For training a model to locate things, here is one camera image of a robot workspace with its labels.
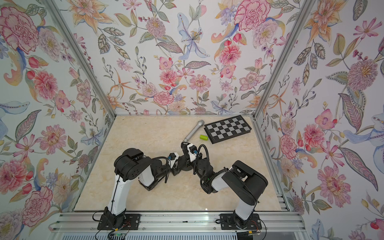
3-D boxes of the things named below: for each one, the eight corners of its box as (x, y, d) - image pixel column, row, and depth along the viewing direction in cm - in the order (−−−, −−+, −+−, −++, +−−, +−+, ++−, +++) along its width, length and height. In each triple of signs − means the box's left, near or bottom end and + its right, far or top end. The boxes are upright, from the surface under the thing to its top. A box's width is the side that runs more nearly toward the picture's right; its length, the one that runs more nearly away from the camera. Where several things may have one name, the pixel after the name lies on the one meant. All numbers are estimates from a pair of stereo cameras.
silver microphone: (180, 139, 109) (180, 137, 106) (200, 121, 120) (200, 118, 118) (185, 142, 107) (184, 140, 105) (205, 123, 118) (205, 121, 116)
